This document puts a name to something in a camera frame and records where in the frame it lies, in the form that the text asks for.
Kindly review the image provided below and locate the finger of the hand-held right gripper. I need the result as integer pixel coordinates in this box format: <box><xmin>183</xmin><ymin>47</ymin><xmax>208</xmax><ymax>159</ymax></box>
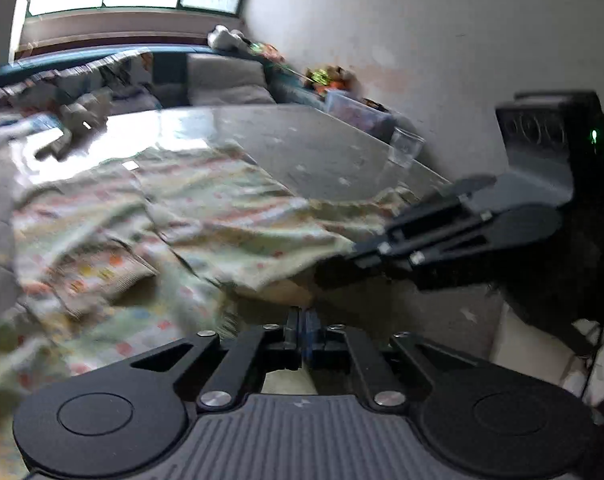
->
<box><xmin>387</xmin><ymin>176</ymin><xmax>498</xmax><ymax>245</ymax></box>
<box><xmin>349</xmin><ymin>220</ymin><xmax>494</xmax><ymax>269</ymax></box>

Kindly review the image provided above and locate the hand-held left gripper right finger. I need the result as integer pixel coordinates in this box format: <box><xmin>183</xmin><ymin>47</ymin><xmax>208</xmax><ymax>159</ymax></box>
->
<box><xmin>304</xmin><ymin>309</ymin><xmax>484</xmax><ymax>409</ymax></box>

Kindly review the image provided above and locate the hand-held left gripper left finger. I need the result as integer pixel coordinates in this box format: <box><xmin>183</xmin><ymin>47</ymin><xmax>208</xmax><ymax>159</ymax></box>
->
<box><xmin>130</xmin><ymin>309</ymin><xmax>303</xmax><ymax>412</ymax></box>

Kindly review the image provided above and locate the green patterned garment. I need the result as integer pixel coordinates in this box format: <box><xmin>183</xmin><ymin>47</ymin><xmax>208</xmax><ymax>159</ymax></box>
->
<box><xmin>0</xmin><ymin>141</ymin><xmax>425</xmax><ymax>480</ymax></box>

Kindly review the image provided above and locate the clear glass cup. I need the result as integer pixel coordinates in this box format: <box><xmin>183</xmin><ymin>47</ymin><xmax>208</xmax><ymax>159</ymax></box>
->
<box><xmin>388</xmin><ymin>127</ymin><xmax>425</xmax><ymax>167</ymax></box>

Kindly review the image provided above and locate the clear plastic storage box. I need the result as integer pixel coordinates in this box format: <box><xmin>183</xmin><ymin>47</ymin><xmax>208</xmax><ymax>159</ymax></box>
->
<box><xmin>325</xmin><ymin>90</ymin><xmax>397</xmax><ymax>142</ymax></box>

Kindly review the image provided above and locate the pile of colourful toys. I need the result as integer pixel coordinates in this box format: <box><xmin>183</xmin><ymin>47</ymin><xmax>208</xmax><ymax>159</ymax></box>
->
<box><xmin>252</xmin><ymin>40</ymin><xmax>390</xmax><ymax>113</ymax></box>

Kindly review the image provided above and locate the grey sofa cushion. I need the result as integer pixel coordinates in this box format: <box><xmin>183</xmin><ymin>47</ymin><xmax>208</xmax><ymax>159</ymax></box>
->
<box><xmin>186</xmin><ymin>54</ymin><xmax>277</xmax><ymax>107</ymax></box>

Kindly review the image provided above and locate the white plush toy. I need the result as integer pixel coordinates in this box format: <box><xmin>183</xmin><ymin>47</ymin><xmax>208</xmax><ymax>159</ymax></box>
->
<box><xmin>207</xmin><ymin>25</ymin><xmax>253</xmax><ymax>51</ymax></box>

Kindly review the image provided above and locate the grey crumpled cloth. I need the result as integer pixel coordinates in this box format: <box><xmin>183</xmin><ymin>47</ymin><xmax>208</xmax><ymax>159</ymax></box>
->
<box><xmin>34</xmin><ymin>92</ymin><xmax>113</xmax><ymax>161</ymax></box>

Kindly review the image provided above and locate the patterned blanket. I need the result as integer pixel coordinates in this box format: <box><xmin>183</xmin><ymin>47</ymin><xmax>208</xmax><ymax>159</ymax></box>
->
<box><xmin>0</xmin><ymin>50</ymin><xmax>163</xmax><ymax>136</ymax></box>

